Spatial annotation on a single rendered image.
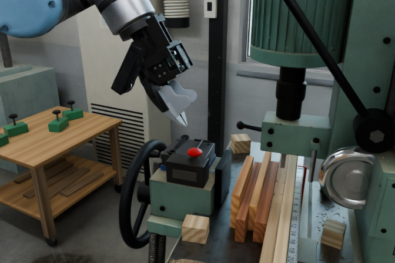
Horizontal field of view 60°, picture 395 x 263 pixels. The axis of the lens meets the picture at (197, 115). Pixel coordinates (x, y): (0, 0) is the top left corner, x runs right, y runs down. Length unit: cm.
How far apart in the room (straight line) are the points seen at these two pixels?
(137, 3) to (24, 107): 224
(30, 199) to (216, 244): 167
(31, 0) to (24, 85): 228
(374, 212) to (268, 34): 34
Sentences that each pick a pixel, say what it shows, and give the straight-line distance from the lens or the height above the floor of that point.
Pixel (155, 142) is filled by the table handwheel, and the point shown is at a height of 95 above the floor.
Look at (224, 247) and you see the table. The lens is 65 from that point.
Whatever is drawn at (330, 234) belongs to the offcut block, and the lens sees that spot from 83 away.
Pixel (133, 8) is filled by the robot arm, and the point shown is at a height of 130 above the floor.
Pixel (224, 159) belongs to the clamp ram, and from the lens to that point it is 72.
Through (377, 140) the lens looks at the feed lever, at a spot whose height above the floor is 111.
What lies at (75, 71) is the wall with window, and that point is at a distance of 297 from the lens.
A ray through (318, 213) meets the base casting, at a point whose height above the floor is 80.
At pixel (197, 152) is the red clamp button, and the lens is 68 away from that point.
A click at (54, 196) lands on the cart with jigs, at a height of 18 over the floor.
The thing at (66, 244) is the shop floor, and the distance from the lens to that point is 212.
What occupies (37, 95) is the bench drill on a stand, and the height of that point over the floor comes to 53.
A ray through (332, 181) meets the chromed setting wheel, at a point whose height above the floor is 101.
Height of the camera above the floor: 134
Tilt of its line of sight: 22 degrees down
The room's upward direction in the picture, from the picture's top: straight up
